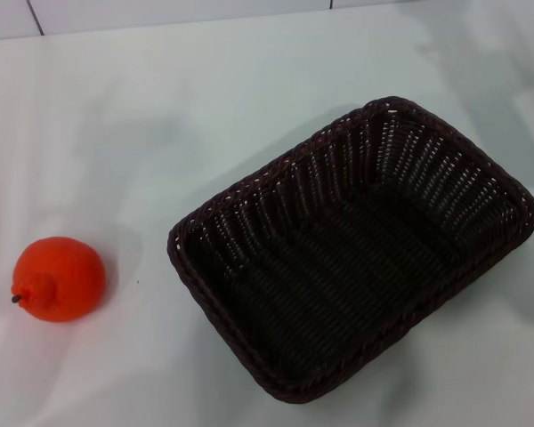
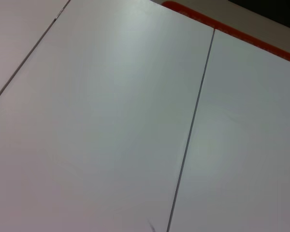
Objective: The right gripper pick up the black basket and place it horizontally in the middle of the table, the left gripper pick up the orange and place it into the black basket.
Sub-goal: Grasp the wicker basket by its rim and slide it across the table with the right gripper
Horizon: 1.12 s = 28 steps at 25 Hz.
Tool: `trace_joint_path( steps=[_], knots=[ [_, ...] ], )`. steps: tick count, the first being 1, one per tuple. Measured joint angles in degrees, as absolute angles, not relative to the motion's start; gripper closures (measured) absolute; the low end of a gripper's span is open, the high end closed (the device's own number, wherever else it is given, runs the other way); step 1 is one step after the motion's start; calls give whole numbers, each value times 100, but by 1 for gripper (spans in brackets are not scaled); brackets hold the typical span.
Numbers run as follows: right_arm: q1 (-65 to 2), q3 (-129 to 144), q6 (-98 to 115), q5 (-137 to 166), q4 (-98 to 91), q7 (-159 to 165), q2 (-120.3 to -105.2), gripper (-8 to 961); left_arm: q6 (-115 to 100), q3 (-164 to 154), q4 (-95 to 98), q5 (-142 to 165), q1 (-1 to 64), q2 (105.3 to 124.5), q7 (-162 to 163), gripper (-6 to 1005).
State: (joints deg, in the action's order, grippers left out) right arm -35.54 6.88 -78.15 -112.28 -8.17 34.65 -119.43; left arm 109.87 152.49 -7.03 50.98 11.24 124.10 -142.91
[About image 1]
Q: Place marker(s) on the orange artificial tangerine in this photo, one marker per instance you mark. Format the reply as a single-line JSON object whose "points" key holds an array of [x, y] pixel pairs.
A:
{"points": [[64, 278]]}

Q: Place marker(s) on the dark brown woven basket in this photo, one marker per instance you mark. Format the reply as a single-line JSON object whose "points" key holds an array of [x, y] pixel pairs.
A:
{"points": [[338, 276]]}

